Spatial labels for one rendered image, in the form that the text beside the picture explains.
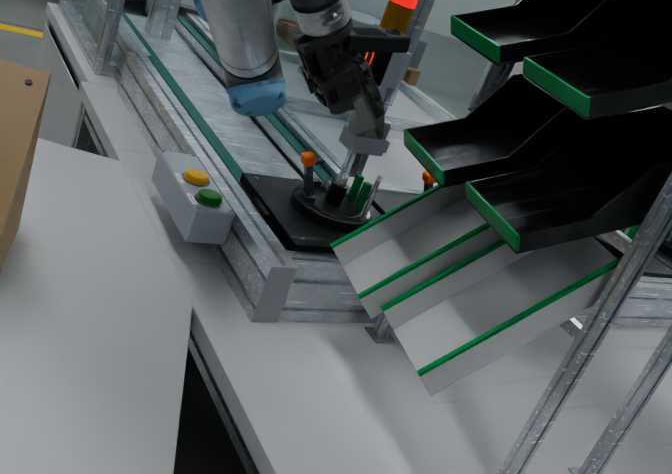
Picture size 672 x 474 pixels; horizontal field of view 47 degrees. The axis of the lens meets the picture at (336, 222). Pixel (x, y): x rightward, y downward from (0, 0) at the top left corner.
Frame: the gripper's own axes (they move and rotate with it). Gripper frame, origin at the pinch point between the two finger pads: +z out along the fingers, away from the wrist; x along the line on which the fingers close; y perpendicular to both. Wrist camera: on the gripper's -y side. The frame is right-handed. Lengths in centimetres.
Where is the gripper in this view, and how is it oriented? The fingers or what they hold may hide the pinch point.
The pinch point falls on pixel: (373, 122)
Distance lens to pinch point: 124.7
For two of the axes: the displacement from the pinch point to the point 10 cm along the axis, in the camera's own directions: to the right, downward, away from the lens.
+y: -8.4, 5.2, -1.6
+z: 2.8, 6.6, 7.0
